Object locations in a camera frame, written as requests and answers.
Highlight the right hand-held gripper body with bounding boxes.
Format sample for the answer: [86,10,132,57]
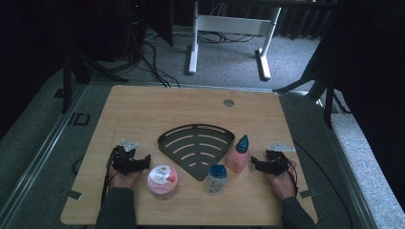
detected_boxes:
[262,142,297,177]

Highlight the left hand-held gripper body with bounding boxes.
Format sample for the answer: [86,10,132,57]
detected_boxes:
[109,138,146,177]

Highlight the pink bottle with blue cap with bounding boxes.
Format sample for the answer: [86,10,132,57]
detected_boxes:
[224,134,251,174]

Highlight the pink lidded cream jar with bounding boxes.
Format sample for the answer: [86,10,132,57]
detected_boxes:
[146,164,180,200]

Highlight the grey bottle with blue cap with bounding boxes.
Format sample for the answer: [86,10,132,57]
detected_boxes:
[204,163,229,196]

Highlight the dark slotted corner shelf tray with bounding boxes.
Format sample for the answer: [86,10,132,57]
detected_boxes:
[157,123,237,182]

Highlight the person's left hand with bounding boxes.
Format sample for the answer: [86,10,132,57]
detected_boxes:
[107,165,142,191]

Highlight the person's right hand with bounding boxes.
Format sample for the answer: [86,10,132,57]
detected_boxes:
[266,158,299,200]

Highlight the grey tape piece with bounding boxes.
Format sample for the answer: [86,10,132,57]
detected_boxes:
[59,188,83,201]
[299,189,318,199]

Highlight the black metal stand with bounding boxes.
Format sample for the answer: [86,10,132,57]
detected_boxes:
[61,47,129,115]
[272,71,352,129]

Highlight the dark computer tower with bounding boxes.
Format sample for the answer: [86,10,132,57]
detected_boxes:
[125,0,148,60]

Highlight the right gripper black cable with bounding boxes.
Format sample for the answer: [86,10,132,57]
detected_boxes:
[285,158,300,196]

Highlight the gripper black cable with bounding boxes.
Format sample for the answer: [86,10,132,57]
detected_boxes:
[100,152,119,206]
[285,158,300,196]

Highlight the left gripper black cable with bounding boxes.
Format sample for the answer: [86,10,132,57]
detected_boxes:
[100,152,119,206]

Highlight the black cable loop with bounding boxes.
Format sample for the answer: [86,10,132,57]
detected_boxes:
[72,155,85,176]

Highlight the long black cable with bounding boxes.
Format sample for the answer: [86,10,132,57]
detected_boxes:
[293,140,355,229]

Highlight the metal floor rail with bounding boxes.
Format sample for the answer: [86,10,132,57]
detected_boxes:
[313,94,380,229]
[0,83,89,223]

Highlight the black floor cables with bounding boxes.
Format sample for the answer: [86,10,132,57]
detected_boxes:
[139,41,181,89]

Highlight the cables under white desk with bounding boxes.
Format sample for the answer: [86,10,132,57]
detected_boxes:
[197,30,257,45]

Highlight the white desk frame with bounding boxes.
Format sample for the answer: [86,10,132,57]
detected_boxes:
[187,0,283,81]

